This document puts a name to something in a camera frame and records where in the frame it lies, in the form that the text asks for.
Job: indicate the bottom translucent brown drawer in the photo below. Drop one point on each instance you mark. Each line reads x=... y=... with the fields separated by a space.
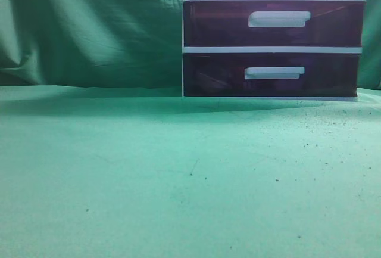
x=270 y=75

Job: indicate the middle translucent brown drawer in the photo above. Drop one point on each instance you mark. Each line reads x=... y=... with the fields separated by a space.
x=273 y=23

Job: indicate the green backdrop cloth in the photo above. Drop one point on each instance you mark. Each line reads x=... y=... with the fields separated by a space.
x=91 y=43

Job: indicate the white plastic drawer cabinet frame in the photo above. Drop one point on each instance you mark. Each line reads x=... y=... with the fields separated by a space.
x=275 y=49

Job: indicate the green table cloth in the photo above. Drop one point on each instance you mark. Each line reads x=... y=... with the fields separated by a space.
x=93 y=172

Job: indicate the translucent brown drawer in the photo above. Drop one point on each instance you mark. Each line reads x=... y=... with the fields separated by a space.
x=270 y=75
x=273 y=23

